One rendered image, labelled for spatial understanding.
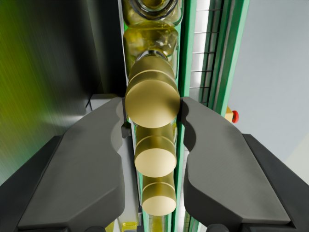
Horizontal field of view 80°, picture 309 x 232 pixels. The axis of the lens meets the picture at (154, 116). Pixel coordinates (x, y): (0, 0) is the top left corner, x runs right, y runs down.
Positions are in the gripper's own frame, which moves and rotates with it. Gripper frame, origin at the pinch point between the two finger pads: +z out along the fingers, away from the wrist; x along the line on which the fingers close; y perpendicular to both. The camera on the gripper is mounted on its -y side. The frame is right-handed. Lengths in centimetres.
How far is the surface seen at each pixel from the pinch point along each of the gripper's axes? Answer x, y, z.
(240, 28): 13.3, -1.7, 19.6
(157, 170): 0.4, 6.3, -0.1
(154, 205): 0.2, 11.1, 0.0
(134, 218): -6, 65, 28
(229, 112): 22.3, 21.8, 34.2
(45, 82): -11.6, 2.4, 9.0
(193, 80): 9.5, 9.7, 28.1
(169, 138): 1.4, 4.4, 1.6
